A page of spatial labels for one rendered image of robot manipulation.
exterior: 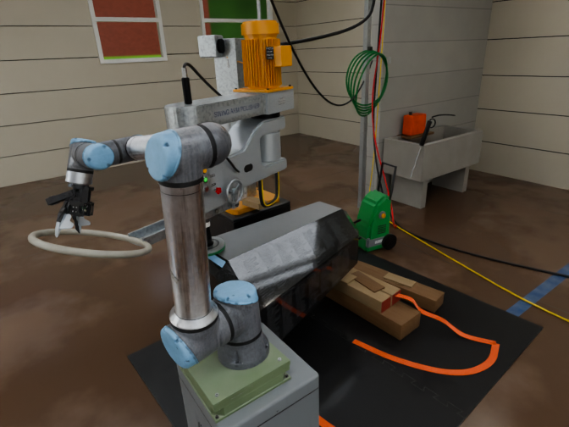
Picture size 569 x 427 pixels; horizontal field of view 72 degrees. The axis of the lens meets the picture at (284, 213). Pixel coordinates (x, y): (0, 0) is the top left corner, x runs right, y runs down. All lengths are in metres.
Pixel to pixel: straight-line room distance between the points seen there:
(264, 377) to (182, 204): 0.69
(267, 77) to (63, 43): 5.94
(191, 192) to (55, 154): 7.24
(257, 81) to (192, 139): 1.59
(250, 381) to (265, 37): 1.91
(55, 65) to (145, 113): 1.67
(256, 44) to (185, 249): 1.70
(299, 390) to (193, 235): 0.72
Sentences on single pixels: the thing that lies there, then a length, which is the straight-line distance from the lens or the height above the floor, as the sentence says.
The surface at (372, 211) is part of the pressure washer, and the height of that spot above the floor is 0.44.
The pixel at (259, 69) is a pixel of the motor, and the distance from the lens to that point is 2.53.
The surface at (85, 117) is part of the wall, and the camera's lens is 8.21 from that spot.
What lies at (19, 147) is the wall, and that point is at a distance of 8.14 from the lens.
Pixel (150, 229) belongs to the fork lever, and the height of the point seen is 1.12.
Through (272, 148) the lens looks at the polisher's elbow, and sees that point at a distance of 2.63.
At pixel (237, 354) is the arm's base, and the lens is 1.45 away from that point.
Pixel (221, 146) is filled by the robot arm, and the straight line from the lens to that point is 1.04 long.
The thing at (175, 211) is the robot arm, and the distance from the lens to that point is 1.04.
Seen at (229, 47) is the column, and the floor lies 1.99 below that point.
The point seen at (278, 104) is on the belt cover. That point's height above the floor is 1.63.
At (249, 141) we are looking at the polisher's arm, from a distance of 2.41.
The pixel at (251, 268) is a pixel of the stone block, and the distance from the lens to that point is 2.33.
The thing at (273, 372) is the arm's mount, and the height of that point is 0.92.
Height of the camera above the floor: 1.94
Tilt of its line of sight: 22 degrees down
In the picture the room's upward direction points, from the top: 2 degrees counter-clockwise
